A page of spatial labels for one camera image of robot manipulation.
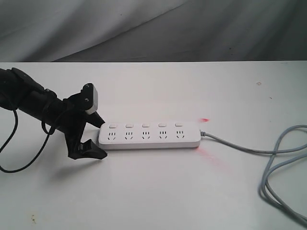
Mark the white five-socket power strip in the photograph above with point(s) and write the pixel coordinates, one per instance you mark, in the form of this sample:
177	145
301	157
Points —
149	135

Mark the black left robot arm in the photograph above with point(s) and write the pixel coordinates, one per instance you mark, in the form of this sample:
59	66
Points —
20	91

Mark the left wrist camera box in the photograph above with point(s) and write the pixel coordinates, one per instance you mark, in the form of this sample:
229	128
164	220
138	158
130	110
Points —
89	98

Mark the grey backdrop cloth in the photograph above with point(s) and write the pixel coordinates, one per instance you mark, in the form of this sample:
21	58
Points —
152	30

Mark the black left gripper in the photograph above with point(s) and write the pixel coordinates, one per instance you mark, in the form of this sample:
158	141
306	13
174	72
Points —
72	123

